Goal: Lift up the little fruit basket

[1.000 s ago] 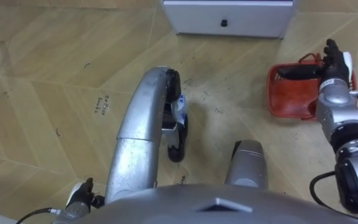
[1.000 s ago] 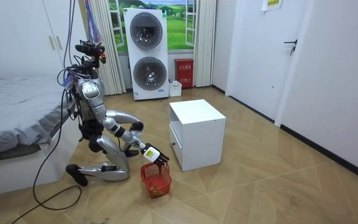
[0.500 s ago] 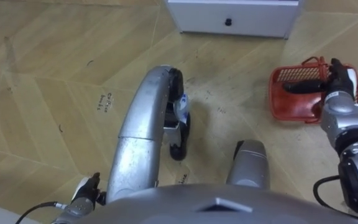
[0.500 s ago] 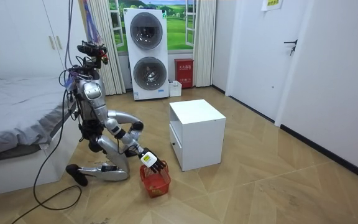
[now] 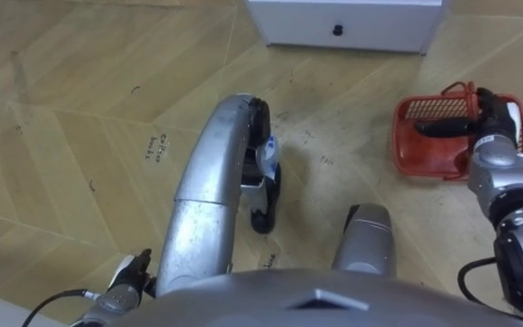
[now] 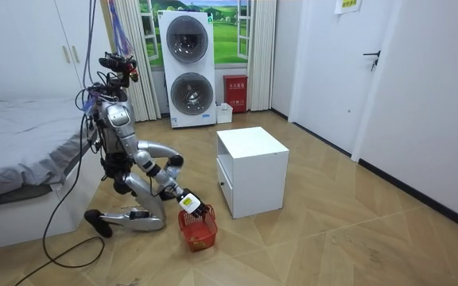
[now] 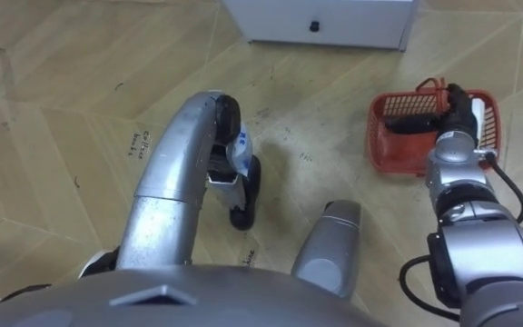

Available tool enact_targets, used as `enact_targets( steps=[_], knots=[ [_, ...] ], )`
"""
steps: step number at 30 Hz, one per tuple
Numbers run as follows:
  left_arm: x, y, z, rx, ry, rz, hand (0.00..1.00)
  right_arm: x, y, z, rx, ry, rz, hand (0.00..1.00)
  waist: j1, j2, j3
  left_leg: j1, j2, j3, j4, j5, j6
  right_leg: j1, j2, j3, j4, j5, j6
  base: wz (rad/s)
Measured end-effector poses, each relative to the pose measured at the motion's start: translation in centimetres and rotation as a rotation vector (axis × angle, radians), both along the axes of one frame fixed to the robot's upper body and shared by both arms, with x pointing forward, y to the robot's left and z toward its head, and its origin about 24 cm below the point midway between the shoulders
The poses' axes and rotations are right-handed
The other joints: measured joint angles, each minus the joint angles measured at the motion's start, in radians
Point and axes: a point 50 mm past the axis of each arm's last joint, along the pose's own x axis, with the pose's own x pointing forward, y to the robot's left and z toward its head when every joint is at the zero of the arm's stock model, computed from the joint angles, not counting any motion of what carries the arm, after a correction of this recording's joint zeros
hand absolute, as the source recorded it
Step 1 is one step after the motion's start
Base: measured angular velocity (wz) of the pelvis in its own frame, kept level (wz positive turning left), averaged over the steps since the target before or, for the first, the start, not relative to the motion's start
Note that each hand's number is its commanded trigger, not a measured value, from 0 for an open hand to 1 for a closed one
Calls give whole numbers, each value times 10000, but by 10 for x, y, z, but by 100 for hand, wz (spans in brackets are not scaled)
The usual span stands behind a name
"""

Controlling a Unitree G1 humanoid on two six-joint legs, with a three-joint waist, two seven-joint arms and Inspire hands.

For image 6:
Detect white pleated curtain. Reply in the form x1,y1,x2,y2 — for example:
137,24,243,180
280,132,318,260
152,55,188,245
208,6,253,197
111,0,162,122
246,0,278,113

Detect white door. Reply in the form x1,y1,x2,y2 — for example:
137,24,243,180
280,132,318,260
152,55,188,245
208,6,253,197
288,0,397,157

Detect white washing machine tower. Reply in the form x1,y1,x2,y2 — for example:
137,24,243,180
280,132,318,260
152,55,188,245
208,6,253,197
157,10,217,129

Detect white paper notice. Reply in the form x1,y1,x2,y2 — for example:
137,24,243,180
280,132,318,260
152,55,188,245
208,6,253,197
334,0,363,15

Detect small white bin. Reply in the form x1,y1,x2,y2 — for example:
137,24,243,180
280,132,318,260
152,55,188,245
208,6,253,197
215,102,234,125

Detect green landscape window poster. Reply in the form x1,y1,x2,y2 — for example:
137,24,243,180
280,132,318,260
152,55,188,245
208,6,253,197
138,0,254,67

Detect red plastic basket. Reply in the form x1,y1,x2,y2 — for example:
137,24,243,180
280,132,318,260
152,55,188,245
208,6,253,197
177,204,219,253

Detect black floor cable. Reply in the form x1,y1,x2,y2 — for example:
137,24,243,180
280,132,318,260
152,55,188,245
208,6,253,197
13,113,106,286

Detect robot legs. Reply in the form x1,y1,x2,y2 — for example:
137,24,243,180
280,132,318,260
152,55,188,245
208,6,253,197
83,139,185,239

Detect grey bed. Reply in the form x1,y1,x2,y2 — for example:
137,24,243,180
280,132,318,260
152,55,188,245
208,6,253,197
0,97,107,254

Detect black door handle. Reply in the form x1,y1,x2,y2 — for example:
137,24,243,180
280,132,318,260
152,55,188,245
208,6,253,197
363,50,382,72

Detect white wardrobe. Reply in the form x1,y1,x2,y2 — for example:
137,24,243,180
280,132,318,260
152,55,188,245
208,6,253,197
0,0,113,102

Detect cable bundle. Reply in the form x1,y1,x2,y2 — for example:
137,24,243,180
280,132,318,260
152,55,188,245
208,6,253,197
81,0,134,91

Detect white bedside cabinet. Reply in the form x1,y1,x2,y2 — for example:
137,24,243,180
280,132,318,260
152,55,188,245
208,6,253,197
215,126,290,220

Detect robot body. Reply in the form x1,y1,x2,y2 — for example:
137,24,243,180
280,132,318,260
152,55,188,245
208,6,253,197
74,51,141,195

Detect red metal box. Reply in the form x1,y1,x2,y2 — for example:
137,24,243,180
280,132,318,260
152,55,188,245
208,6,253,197
223,74,249,114

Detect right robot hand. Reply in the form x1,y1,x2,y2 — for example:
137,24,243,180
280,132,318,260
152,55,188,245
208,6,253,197
177,190,212,219

